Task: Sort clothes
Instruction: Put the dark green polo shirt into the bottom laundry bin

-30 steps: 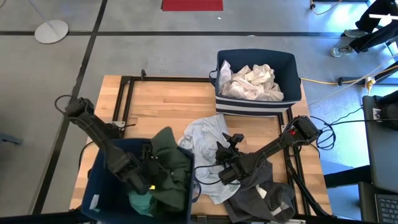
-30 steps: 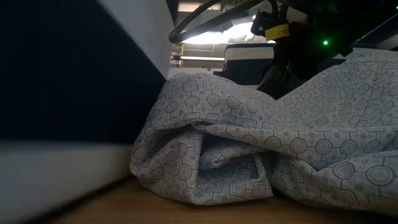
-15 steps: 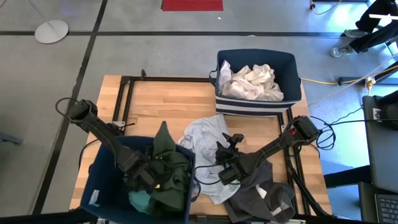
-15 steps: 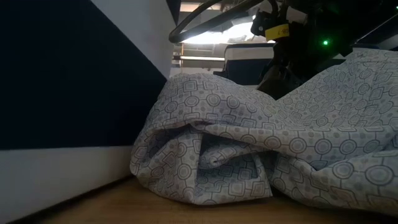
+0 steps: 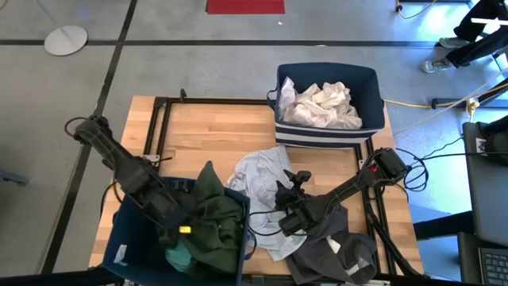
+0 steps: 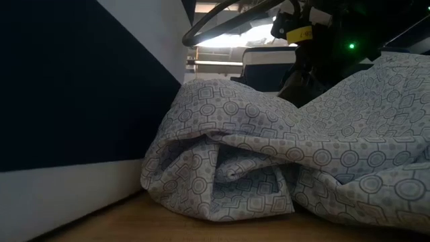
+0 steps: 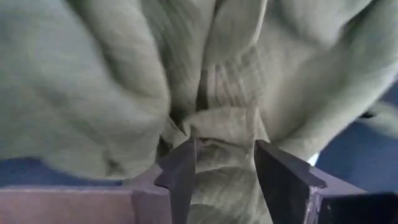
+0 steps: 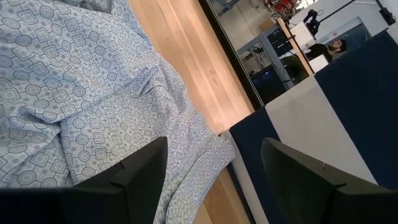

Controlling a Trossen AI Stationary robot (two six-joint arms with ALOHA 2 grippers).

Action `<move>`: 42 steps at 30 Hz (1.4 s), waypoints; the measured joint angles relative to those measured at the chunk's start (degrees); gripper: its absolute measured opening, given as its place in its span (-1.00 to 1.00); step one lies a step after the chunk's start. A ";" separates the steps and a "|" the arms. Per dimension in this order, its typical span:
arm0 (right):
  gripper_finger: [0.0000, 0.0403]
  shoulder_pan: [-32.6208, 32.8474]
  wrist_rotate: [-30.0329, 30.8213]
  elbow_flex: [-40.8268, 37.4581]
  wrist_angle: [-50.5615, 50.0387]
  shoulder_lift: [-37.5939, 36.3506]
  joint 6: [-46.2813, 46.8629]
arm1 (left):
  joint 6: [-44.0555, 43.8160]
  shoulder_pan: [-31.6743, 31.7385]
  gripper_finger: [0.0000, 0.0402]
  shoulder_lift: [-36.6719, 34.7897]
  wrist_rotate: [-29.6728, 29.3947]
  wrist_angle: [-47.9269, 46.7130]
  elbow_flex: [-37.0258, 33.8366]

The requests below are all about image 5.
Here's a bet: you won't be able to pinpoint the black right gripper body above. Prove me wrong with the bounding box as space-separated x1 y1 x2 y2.
278 195 321 238

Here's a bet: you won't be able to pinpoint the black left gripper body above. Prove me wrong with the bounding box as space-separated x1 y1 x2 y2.
148 190 192 245

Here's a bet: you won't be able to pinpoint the light patterned shirt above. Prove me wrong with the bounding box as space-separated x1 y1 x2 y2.
227 145 309 262

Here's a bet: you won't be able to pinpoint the mint green drawstring garment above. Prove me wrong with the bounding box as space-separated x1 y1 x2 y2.
165 241 196 273

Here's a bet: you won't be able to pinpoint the dark green garment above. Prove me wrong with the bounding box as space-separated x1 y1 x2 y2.
173 160 249 280

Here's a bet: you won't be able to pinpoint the dark grey garment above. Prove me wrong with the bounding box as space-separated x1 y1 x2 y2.
284 201 379 286

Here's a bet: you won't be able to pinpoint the white garment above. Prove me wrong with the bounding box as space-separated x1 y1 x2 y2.
278 76 364 130

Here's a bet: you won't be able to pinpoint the navy striped bin with tag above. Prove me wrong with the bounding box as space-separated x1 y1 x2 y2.
102 176 252 286

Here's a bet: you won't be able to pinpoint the navy white striped fabric bin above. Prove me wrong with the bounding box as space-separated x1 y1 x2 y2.
266 62 387 150

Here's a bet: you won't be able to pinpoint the black stand leg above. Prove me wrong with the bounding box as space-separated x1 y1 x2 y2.
430 77 508 110

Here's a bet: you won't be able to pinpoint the grey desk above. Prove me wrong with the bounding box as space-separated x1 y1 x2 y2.
461 121 508 248

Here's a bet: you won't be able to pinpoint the red floor mat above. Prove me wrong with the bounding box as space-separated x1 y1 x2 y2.
206 0 286 16

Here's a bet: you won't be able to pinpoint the black laptop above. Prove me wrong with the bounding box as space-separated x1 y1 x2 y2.
456 231 508 286

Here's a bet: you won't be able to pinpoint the white power plug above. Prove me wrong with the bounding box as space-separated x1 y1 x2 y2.
465 96 482 122

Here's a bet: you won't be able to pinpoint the white round stand base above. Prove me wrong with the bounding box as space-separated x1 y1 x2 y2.
37 0 89 57

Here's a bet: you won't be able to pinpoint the black bag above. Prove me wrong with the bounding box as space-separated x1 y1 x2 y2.
481 114 508 167

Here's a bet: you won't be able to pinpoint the person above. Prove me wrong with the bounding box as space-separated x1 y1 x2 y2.
421 0 508 75

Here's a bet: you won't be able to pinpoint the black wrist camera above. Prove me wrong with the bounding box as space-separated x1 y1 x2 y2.
293 169 314 185

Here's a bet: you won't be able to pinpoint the black metal table frame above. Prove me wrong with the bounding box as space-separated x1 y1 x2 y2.
144 88 425 284

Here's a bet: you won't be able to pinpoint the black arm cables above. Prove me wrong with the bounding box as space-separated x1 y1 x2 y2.
395 136 466 193

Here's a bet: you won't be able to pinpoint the yellow floor cable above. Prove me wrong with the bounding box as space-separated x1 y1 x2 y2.
383 82 508 110

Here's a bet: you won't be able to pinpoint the yellow cable with black plug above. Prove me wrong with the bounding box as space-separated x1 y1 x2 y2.
394 0 438 21

